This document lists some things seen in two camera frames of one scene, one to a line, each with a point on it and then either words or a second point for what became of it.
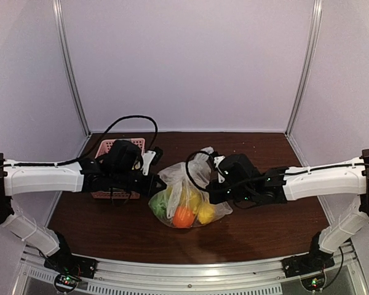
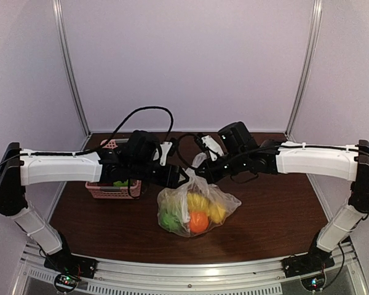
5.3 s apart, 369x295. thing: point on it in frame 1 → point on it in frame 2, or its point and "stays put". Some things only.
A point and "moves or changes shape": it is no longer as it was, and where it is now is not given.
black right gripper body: x=237 y=193 → x=237 y=164
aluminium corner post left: x=58 y=7 stays put
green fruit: x=159 y=206 → x=170 y=219
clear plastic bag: x=182 y=202 moves or changes shape
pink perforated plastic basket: x=104 y=144 stays put
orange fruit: x=183 y=217 → x=198 y=221
